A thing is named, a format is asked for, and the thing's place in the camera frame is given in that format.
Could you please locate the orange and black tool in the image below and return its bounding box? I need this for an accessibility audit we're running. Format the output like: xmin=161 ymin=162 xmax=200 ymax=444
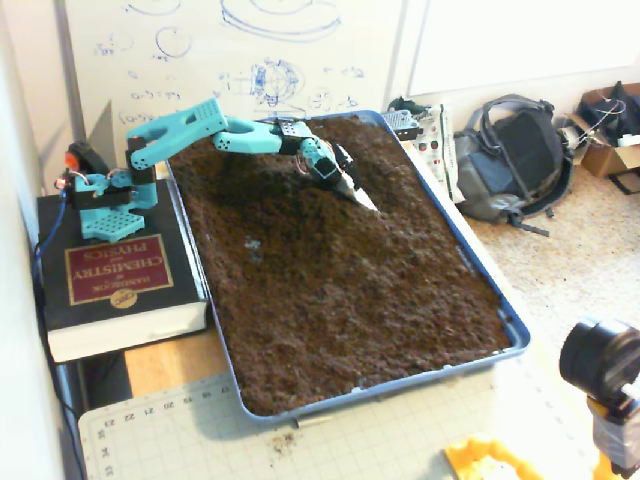
xmin=64 ymin=141 xmax=109 ymax=174

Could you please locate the black chemistry handbook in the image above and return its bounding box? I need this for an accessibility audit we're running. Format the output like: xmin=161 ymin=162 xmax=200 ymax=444
xmin=35 ymin=179 xmax=210 ymax=364

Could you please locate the blank whiteboard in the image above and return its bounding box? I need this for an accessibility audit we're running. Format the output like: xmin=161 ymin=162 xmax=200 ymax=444
xmin=404 ymin=0 xmax=640 ymax=99

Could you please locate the cardboard box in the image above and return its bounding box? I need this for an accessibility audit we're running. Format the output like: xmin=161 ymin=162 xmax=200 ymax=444
xmin=569 ymin=82 xmax=640 ymax=194

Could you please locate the blue plastic tray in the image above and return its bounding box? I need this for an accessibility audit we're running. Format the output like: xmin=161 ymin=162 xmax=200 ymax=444
xmin=167 ymin=108 xmax=532 ymax=427

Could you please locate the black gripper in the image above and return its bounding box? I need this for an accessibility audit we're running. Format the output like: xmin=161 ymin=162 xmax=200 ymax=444
xmin=313 ymin=144 xmax=380 ymax=213

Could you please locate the yellow taped camera stand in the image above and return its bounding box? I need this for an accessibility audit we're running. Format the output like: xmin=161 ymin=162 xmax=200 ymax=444
xmin=587 ymin=394 xmax=640 ymax=480

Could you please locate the whiteboard with blue drawings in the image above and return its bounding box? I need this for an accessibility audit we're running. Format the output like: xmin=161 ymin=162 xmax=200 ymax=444
xmin=59 ymin=0 xmax=406 ymax=136

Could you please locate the black camera lens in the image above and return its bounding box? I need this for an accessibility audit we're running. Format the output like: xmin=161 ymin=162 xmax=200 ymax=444
xmin=559 ymin=319 xmax=640 ymax=401

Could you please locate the grey backpack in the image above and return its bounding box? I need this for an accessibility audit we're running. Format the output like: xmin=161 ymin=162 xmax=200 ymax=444
xmin=453 ymin=93 xmax=576 ymax=238

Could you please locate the yellow plastic part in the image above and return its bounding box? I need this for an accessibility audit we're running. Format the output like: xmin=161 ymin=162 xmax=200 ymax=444
xmin=444 ymin=437 xmax=546 ymax=480

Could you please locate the brown soil bed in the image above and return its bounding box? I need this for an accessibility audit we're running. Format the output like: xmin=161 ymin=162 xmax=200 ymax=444
xmin=169 ymin=114 xmax=514 ymax=418

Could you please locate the pale green cutting mat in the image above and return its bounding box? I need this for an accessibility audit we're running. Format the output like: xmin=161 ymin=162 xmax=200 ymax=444
xmin=77 ymin=369 xmax=501 ymax=480

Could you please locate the black grille device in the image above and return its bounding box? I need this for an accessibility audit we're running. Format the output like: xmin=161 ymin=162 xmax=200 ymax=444
xmin=382 ymin=108 xmax=424 ymax=141

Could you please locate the blue cable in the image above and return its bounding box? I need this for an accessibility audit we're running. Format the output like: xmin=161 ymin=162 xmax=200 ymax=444
xmin=29 ymin=192 xmax=87 ymax=480

